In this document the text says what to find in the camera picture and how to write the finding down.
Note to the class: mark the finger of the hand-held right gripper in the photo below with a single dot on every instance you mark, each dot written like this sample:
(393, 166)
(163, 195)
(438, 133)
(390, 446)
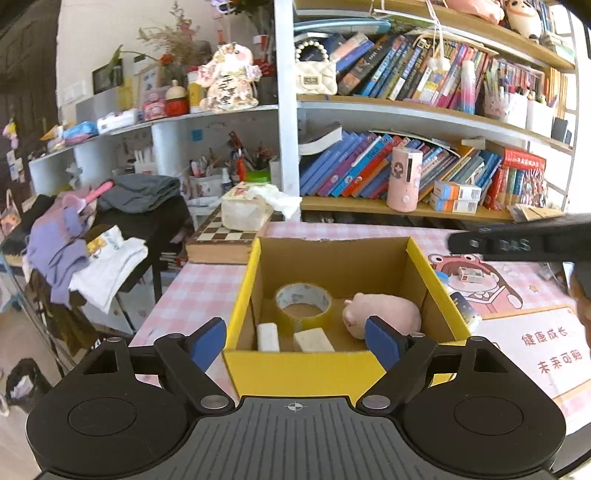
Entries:
(468, 243)

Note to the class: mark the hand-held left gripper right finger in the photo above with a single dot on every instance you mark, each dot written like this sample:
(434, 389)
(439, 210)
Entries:
(383, 344)

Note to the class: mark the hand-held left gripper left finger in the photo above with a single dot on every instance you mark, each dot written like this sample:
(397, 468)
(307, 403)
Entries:
(207, 344)

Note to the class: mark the pink plush pig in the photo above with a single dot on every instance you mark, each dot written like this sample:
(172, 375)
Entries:
(388, 309)

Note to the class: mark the white charger block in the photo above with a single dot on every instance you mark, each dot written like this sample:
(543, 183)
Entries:
(268, 337)

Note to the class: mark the cream charger block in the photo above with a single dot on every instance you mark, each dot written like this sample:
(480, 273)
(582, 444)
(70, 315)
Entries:
(314, 340)

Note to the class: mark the small spray bottle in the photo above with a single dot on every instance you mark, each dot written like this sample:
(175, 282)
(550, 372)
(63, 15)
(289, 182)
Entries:
(466, 314)

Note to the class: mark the yellow tape roll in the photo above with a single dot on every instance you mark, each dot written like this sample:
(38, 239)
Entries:
(282, 302)

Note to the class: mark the yellow cardboard box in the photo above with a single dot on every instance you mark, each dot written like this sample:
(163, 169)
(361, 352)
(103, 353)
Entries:
(300, 374)

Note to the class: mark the green plastic container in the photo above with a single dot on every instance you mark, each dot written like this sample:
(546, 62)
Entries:
(257, 176)

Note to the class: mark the stack of brown paper notebooks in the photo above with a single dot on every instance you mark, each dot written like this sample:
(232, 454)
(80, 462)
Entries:
(535, 213)

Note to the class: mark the orange white small carton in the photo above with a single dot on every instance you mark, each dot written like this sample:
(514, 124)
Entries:
(452, 204)
(457, 190)

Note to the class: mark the pink checked tablecloth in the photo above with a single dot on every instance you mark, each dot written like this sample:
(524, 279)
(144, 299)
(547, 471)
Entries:
(194, 286)

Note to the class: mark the red boxed book set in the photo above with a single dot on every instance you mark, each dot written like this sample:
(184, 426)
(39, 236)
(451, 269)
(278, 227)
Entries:
(521, 161)

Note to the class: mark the pink humidifier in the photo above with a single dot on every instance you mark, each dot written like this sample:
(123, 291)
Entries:
(404, 184)

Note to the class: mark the wooden chessboard box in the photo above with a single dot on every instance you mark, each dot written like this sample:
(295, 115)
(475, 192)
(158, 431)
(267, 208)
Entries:
(217, 240)

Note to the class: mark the white pen holder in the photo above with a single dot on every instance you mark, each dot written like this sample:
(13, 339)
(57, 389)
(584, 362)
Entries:
(540, 120)

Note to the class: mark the white printed t-shirt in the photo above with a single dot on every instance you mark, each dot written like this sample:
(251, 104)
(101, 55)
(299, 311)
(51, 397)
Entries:
(111, 272)

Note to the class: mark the cream tissue box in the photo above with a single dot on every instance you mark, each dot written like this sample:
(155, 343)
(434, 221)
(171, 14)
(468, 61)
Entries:
(240, 212)

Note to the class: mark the row of blue purple books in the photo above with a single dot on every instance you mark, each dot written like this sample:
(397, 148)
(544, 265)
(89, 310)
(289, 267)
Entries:
(341, 166)

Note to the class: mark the grey folded garment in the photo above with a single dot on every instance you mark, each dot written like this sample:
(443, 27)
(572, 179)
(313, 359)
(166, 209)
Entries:
(138, 191)

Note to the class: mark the thick white paperback book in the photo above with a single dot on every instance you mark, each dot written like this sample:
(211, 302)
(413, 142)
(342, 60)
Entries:
(321, 138)

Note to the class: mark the black trash bin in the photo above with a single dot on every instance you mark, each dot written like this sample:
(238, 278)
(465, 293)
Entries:
(25, 383)

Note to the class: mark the pink stick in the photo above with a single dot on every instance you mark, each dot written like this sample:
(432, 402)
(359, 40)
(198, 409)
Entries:
(97, 191)

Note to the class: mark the row of mixed paperback books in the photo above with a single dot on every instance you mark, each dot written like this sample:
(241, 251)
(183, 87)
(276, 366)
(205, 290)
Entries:
(392, 60)

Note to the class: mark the panda plush toy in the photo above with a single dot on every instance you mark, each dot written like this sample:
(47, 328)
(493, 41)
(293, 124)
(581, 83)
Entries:
(524, 18)

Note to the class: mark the white wooden bookshelf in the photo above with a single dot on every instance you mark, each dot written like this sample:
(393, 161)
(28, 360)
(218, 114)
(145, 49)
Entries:
(286, 115)

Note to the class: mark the white quilted handbag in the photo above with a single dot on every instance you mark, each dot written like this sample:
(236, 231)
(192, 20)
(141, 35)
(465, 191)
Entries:
(316, 74)

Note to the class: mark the pink lucky cat figurine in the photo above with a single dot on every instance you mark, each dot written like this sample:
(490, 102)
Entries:
(228, 83)

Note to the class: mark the dried flower bunch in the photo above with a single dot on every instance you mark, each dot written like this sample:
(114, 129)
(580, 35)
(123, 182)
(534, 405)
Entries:
(180, 37)

